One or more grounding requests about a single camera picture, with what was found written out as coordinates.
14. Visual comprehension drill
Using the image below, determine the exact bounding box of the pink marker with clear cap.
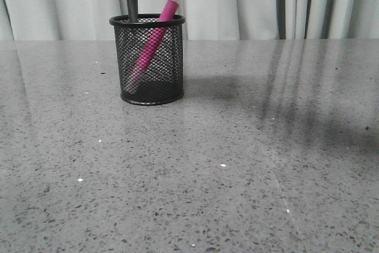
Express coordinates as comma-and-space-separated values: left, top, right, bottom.
126, 0, 179, 94

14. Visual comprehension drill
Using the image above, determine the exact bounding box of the black mesh pen cup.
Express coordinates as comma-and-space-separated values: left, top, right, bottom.
109, 14, 185, 105

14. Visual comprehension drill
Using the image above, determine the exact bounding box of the grey pleated curtain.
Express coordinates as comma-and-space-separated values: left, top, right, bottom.
1, 0, 378, 40

